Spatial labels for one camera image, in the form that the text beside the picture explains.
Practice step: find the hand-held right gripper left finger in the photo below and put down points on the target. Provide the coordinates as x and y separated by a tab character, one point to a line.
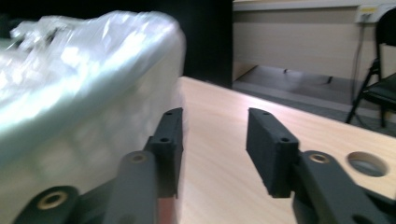
166	149

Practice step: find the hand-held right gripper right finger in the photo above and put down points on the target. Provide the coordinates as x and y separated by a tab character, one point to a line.
271	155

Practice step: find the light blue mesh basket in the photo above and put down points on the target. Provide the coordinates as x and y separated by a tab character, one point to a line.
77	161

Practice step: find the clear printed plastic bag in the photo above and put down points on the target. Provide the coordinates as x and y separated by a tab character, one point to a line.
93	46

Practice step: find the black folding chair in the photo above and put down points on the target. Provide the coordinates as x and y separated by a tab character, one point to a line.
379	90

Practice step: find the white desk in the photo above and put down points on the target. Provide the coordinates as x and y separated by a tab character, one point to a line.
311	4

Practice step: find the white wall outlet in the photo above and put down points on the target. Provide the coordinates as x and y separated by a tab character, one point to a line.
370	13

